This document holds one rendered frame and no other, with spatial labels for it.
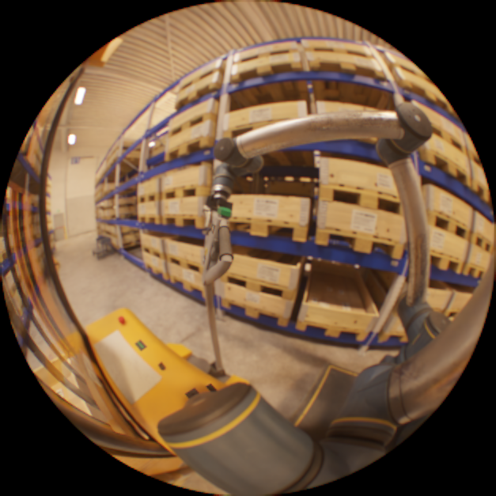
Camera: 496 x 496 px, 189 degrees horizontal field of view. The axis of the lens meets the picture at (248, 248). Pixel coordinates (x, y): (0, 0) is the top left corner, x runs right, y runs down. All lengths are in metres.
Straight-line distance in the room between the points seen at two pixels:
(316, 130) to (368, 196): 0.83
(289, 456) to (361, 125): 0.65
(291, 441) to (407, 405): 0.14
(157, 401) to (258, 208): 1.35
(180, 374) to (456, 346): 0.67
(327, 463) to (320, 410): 1.02
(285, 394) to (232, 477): 1.43
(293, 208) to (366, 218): 0.59
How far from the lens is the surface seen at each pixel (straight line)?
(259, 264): 1.35
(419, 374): 0.23
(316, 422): 1.18
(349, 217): 1.22
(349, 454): 0.24
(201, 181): 1.64
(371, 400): 0.26
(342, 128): 0.55
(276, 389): 1.55
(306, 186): 2.47
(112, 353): 0.80
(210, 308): 0.70
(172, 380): 0.63
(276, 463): 0.15
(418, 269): 0.86
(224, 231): 0.48
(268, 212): 1.25
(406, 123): 0.61
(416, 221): 0.80
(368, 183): 1.28
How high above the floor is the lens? 1.44
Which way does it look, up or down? 17 degrees down
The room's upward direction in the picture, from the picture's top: 2 degrees clockwise
